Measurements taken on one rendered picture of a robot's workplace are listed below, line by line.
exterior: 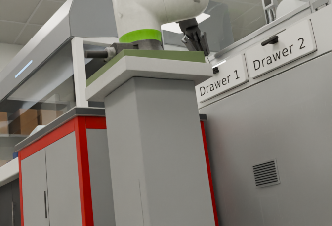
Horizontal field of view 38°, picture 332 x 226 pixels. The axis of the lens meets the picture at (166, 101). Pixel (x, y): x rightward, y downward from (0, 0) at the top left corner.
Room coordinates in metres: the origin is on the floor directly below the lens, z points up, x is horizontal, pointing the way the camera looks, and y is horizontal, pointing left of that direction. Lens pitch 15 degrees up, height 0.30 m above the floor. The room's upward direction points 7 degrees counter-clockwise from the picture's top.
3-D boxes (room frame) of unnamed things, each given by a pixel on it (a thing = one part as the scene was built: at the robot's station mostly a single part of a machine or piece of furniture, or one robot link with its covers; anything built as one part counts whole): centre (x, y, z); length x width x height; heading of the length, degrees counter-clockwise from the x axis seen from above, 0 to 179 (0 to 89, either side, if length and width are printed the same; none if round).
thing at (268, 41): (1.59, -0.39, 0.91); 0.07 x 0.04 x 0.01; 37
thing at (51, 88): (3.43, 0.54, 1.13); 1.78 x 1.14 x 0.45; 37
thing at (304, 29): (1.61, -0.41, 0.87); 0.29 x 0.02 x 0.11; 37
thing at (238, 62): (1.86, -0.22, 0.87); 0.29 x 0.02 x 0.11; 37
